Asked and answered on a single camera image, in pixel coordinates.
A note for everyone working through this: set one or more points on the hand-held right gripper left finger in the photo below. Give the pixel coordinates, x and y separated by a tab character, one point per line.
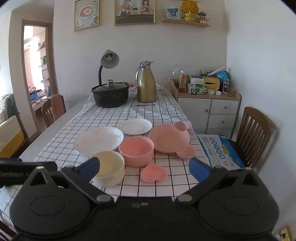
90	167

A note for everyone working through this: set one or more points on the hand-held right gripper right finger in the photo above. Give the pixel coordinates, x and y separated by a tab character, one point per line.
198	168

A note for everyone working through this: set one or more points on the cream bowl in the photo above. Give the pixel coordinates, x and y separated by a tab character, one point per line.
112	177

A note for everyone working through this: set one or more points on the large white plate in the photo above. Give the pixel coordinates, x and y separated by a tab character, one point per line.
97	140

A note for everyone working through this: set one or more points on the pink bear-shaped plate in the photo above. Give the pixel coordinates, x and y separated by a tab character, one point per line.
168	138

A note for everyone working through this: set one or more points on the pink heart-shaped dish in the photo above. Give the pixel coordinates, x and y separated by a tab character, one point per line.
153	174

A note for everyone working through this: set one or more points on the pink bowl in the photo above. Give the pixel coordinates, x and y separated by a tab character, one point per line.
136	158

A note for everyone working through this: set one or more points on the blue and white printed booklet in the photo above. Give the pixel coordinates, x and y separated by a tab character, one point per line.
217	150

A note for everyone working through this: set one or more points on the yellow chair with cream cover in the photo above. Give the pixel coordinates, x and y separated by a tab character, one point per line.
10	134

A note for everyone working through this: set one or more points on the small white plate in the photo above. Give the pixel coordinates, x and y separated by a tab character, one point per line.
135	127

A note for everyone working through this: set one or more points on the white wooden cabinet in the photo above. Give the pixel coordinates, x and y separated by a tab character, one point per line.
222	109

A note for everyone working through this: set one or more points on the checkered white tablecloth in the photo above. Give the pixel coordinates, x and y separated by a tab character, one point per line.
161	111

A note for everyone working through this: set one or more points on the wooden slatted chair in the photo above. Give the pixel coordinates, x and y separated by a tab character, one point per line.
252	120

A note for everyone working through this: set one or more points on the black cooking pot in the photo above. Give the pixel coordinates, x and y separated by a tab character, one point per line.
111	96

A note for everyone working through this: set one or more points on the white charger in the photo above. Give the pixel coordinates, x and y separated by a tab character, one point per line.
216	92

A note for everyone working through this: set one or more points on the green tissue pack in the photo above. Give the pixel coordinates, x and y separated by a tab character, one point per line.
196	89

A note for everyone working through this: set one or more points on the red pen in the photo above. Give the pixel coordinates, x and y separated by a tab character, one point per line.
144	105

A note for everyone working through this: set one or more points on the glass pot lid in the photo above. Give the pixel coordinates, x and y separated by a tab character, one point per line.
110	85

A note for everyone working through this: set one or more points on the orange bottle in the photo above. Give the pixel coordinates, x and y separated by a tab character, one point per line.
182	83

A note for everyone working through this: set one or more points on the yellow tissue box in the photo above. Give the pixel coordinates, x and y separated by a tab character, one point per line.
211	82

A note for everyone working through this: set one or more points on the blue globe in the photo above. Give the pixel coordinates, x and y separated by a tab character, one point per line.
222	75

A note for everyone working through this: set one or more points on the gold thermos jug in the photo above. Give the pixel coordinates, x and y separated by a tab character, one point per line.
146	85

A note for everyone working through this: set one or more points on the glass fishbowl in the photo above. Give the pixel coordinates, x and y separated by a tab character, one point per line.
187	69

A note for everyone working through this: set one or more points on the yellow cartoon book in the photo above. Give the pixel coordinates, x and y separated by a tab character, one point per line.
284	234

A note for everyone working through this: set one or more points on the grey desk lamp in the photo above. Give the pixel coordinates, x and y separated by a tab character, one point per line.
110	59

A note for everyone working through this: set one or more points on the small pagoda figure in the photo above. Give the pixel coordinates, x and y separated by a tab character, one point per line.
204	17

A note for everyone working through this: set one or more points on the framed food picture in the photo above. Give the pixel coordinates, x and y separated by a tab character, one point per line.
86	14

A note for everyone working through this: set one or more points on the golden tree ornament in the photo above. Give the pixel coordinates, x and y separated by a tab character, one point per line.
189	9

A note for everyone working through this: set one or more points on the framed figures picture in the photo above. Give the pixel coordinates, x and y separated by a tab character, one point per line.
134	11

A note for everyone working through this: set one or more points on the wooden door frame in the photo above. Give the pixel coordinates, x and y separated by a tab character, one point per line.
52	58

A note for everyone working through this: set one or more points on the wooden wall shelf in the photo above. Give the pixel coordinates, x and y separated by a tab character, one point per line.
185	23

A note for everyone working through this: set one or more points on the blue photo frame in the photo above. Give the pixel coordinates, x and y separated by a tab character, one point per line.
173	12

